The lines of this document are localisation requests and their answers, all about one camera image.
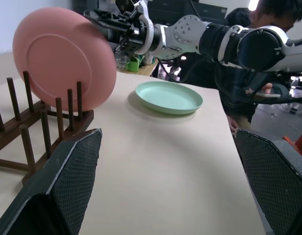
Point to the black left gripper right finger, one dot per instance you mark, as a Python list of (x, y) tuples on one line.
[(276, 181)]

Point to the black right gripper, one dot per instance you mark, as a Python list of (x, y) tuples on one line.
[(133, 36)]

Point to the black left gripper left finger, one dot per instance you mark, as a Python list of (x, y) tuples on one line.
[(67, 176)]

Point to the pink plate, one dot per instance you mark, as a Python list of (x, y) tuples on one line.
[(55, 61)]

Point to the white smartphone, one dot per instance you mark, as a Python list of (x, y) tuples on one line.
[(269, 95)]

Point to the dark wooden dish rack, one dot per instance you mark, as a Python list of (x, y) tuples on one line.
[(67, 122)]

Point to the person's bare hand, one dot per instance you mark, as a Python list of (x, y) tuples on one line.
[(260, 89)]

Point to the orange object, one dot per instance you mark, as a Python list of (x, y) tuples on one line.
[(299, 144)]

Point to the green mug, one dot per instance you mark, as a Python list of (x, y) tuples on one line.
[(133, 64)]

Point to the light wooden side table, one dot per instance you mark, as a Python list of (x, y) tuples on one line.
[(146, 69)]

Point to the black background equipment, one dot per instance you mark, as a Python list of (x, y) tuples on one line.
[(190, 9)]

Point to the green plate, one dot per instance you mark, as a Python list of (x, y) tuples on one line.
[(168, 96)]

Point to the person in dark jacket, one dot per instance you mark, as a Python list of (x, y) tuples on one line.
[(239, 80)]

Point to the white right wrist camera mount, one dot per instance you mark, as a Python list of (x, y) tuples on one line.
[(146, 27)]

